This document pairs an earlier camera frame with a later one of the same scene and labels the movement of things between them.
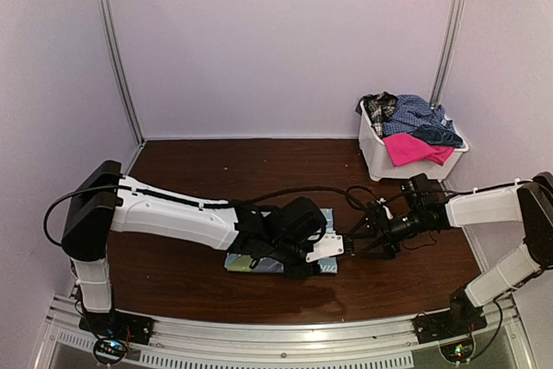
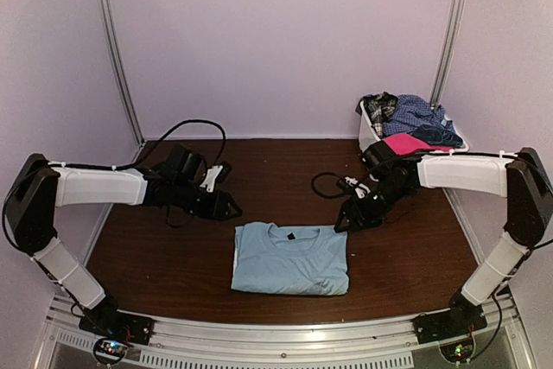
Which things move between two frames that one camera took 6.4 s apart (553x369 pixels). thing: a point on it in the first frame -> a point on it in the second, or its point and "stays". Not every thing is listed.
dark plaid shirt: [379, 107] stays
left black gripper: [293, 273] -> [223, 212]
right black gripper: [390, 247] -> [365, 218]
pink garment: [404, 148] stays
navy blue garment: [436, 135] stays
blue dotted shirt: [412, 111] stays
